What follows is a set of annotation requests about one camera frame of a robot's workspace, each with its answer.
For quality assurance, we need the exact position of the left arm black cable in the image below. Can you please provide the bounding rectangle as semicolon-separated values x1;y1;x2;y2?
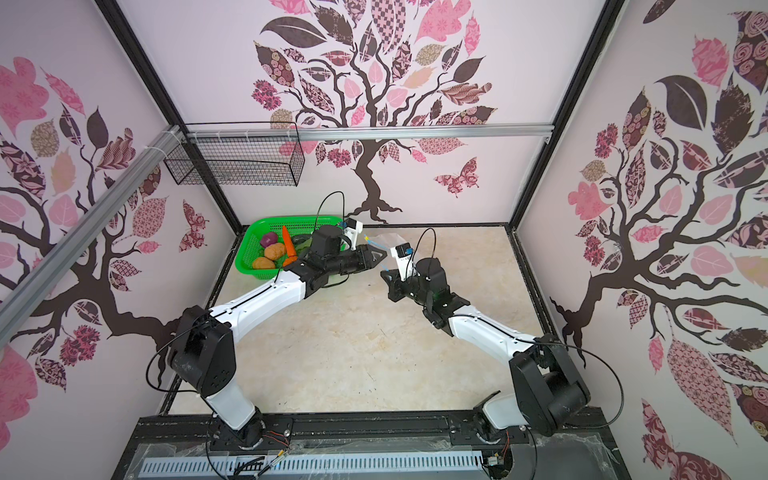
311;190;348;238

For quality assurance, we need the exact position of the aluminium rail back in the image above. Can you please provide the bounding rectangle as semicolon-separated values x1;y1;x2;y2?
185;123;554;141

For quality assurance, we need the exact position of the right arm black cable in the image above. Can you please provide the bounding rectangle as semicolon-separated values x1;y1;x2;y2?
410;226;626;430

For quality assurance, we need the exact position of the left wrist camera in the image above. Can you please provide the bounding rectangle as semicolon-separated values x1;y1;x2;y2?
340;218;364;250

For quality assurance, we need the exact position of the orange carrot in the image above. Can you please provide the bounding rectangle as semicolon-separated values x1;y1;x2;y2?
282;225;298;260

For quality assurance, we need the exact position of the green plastic basket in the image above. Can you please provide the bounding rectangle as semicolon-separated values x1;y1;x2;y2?
235;215;342;280

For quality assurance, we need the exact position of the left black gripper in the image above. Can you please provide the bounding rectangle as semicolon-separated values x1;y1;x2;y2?
326;243;387;275

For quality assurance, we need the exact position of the white slotted cable duct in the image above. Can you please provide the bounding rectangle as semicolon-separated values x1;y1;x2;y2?
131;451;485;479

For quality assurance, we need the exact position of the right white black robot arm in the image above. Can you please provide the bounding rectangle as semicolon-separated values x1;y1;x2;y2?
380;258;591;439

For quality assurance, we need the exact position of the black wire wall basket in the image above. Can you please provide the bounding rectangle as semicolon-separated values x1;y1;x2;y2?
164;120;305;187

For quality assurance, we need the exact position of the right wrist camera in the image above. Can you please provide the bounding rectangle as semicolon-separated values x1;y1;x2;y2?
390;242;414;281

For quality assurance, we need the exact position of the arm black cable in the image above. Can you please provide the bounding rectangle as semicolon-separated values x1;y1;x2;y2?
410;226;626;430
311;190;348;238

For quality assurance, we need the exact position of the brown potato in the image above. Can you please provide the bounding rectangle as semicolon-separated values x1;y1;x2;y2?
251;256;276;270
263;242;287;262

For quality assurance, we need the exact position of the aluminium rail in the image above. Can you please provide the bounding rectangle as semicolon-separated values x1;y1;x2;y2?
185;123;554;141
1;125;184;345

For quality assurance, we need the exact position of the aluminium rail left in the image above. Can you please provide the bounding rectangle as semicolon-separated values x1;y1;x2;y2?
1;125;184;345

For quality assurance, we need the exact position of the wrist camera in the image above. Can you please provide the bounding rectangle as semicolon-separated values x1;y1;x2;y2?
340;218;364;250
390;242;414;281

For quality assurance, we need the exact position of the dark green cucumber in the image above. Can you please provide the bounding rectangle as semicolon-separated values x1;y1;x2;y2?
291;234;312;246

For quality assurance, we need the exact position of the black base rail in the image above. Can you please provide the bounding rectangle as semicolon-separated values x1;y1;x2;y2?
111;408;630;479

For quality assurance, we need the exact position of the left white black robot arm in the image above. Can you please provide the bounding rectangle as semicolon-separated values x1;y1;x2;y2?
167;223;388;449

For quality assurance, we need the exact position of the clear zip top bag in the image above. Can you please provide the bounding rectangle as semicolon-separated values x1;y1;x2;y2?
364;233;407;259

